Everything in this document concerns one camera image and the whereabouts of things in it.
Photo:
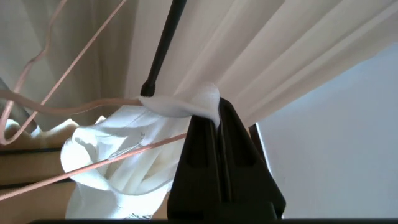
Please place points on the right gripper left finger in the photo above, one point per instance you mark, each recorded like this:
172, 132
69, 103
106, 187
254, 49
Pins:
199, 186

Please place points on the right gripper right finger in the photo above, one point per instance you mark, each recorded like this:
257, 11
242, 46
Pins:
248, 189

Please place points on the white printed t-shirt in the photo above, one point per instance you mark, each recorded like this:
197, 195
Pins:
130, 174

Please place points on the black clothes rack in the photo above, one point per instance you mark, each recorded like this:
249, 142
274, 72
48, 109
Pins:
165, 40

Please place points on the beige curtain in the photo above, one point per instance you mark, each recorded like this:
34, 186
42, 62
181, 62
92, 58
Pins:
264, 46

